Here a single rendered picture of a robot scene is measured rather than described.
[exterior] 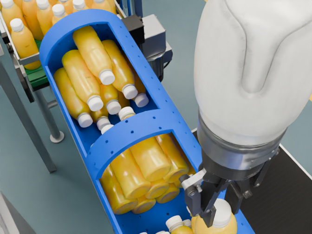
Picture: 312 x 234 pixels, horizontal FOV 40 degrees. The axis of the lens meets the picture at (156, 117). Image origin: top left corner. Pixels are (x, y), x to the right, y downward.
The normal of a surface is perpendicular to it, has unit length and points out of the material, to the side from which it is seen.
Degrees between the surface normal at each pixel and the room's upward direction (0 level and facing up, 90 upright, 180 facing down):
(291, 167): 0
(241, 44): 72
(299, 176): 0
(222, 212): 3
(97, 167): 59
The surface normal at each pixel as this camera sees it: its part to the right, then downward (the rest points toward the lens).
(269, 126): 0.19, 0.83
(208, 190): -0.89, 0.28
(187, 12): -0.04, -0.55
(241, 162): -0.07, 0.84
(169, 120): 0.47, -0.67
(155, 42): 0.44, 0.74
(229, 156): -0.37, 0.79
